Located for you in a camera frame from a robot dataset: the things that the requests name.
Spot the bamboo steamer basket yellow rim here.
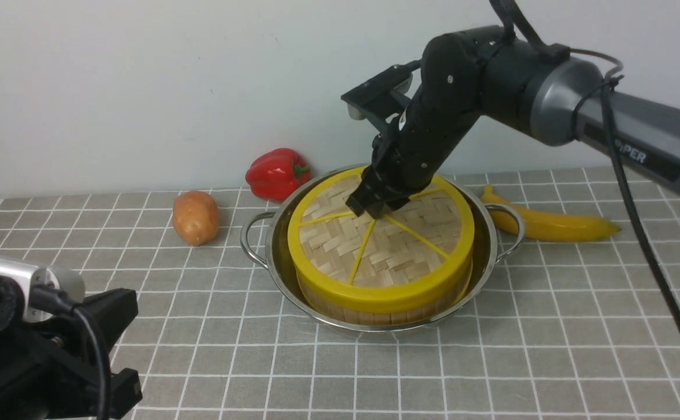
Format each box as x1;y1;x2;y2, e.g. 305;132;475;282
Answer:
297;263;472;327

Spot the brown potato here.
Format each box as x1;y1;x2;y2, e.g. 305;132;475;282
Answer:
172;190;220;247

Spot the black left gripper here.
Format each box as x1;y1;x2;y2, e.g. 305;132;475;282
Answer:
0;276;143;419

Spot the grey checkered tablecloth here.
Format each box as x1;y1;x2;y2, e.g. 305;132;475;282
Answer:
0;167;680;419

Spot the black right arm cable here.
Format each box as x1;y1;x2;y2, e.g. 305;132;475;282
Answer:
489;0;680;420

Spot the stainless steel pot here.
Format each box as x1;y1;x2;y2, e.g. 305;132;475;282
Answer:
240;165;525;335

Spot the yellow banana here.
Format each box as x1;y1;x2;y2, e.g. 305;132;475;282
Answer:
481;184;622;243

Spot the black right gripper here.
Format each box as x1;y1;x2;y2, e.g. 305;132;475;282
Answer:
346;32;481;219

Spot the woven bamboo steamer lid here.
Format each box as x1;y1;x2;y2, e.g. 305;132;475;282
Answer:
287;167;475;285

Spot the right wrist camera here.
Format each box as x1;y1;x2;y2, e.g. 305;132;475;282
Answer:
341;59;420;137

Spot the red bell pepper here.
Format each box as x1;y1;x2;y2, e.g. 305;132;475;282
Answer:
245;147;313;202

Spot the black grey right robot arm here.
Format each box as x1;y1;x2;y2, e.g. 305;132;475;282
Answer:
342;26;680;218

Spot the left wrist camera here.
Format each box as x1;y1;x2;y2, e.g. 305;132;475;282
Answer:
0;255;86;323

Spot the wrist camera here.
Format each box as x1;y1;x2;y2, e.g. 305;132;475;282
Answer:
0;255;86;323
341;59;420;137

